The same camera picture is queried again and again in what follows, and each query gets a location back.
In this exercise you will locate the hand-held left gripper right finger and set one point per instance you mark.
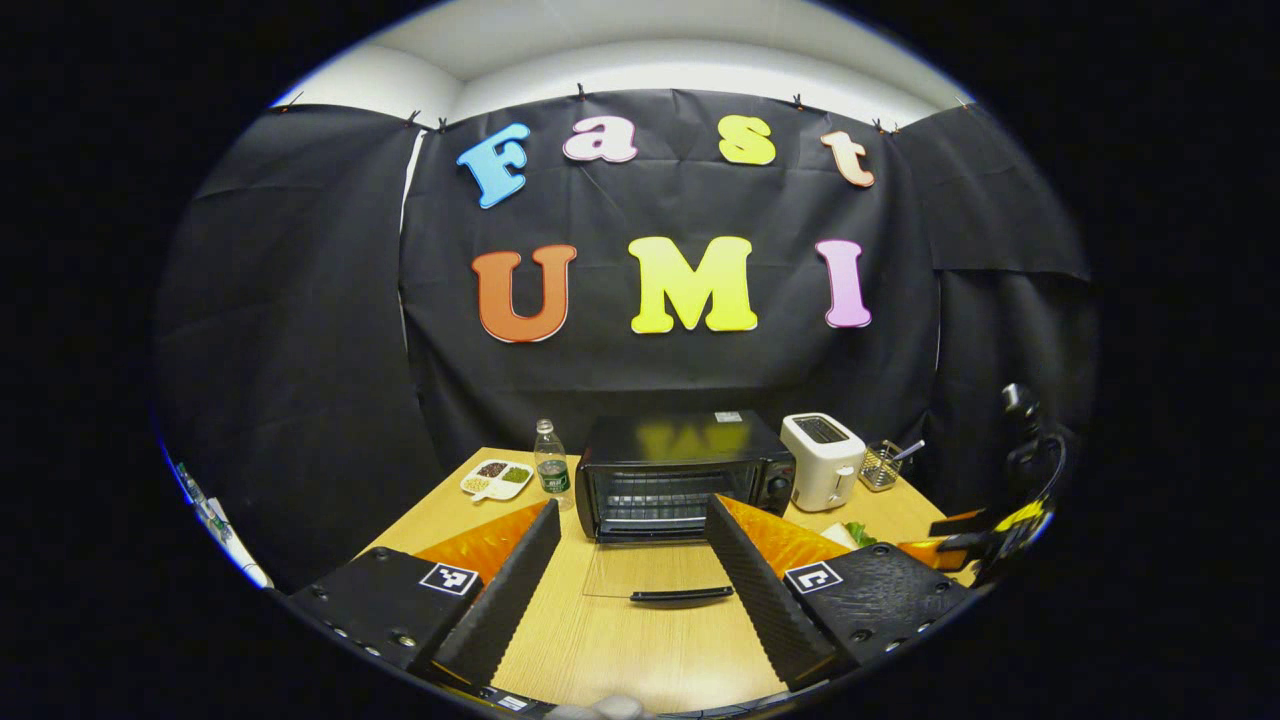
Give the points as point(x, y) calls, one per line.
point(760, 600)

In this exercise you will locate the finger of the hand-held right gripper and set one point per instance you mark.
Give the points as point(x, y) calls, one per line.
point(960, 555)
point(965, 524)

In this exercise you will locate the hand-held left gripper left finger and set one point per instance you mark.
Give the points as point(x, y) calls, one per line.
point(505, 600)

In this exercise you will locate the sandwich with lettuce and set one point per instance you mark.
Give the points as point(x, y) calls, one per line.
point(862, 532)

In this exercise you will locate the black electric oven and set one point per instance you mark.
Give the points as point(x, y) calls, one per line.
point(680, 440)

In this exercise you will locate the small white rectangular tray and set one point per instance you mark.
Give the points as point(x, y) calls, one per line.
point(835, 537)

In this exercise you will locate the metal mesh utensil holder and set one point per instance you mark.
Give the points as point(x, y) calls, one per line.
point(880, 470)

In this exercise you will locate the white divided snack plate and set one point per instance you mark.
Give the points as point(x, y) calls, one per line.
point(497, 480)

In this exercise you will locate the clear plastic water bottle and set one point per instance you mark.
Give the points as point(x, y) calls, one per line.
point(552, 475)

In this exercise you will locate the white toaster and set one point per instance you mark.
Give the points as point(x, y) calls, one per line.
point(825, 470)

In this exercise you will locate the black backdrop cloth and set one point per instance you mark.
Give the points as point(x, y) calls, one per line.
point(680, 200)

